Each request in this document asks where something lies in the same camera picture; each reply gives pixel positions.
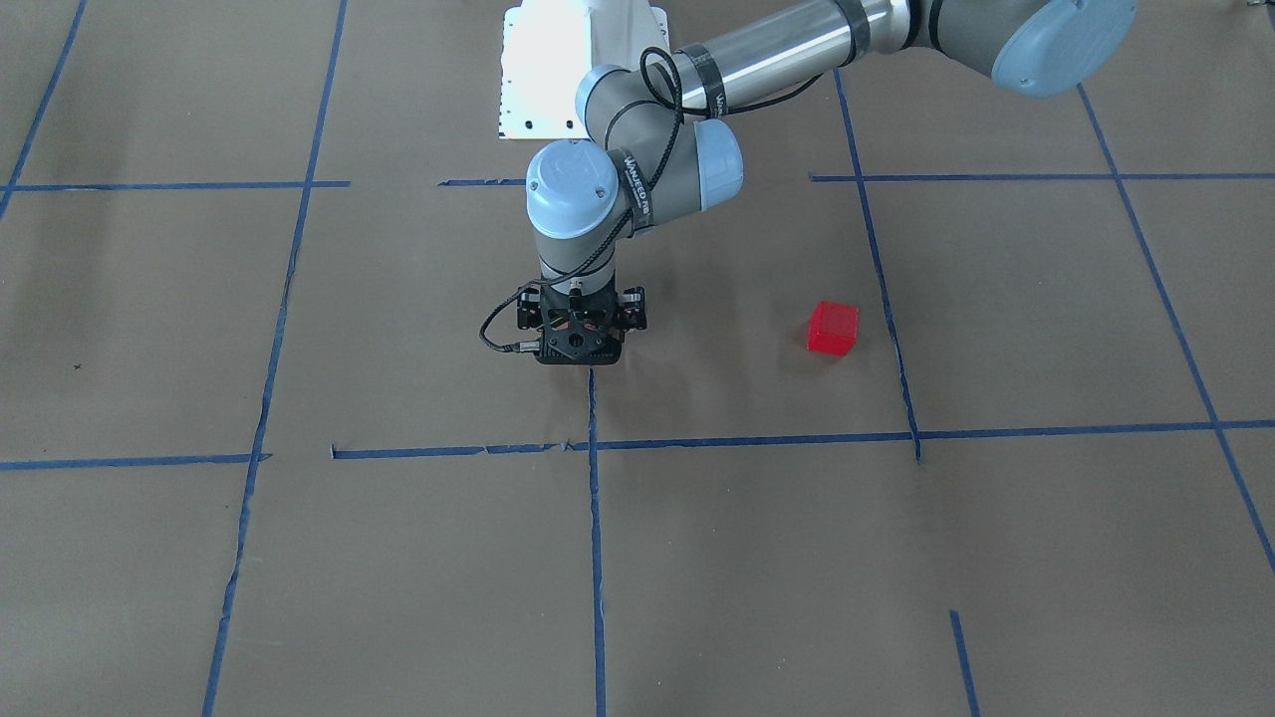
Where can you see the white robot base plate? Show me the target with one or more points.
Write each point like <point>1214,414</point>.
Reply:
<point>548,48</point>

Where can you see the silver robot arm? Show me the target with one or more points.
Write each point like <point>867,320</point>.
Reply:
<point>656,146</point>

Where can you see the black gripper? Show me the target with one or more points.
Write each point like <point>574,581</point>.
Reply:
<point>632,309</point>

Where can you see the red block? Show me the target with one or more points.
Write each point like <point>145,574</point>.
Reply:
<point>833,329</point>

